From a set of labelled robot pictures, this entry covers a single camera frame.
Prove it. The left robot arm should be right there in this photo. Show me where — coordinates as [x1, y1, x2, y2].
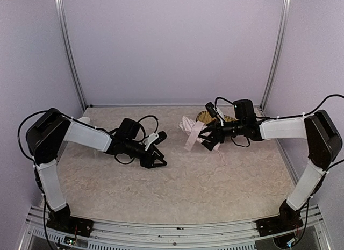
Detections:
[25, 108, 167, 226]

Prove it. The pink folding umbrella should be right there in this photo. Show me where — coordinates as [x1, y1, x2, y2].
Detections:
[178, 116, 205, 152]

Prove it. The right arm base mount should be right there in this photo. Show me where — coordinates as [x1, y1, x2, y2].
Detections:
[256, 216, 304, 237]

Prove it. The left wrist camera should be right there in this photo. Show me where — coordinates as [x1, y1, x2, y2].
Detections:
[143, 131, 167, 151]

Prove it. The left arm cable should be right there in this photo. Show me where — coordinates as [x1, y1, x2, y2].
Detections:
[137, 115, 159, 139]

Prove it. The front aluminium rail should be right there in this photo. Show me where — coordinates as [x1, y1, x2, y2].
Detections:
[17, 206, 333, 249]

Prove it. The woven bamboo tray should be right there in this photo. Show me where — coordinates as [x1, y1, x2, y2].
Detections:
[196, 110, 236, 125]

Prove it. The right frame post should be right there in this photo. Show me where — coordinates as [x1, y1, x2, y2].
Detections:
[260, 0, 291, 111]

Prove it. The light blue mug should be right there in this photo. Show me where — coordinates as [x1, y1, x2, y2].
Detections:
[78, 117, 90, 125]

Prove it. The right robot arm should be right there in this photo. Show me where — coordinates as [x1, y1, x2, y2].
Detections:
[197, 99, 343, 220]

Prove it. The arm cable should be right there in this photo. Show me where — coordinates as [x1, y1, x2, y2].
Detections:
[137, 115, 159, 139]
[214, 94, 344, 170]

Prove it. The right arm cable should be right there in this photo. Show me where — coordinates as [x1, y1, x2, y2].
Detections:
[214, 94, 344, 170]

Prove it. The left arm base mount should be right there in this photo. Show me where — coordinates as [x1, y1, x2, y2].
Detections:
[46, 216, 94, 238]

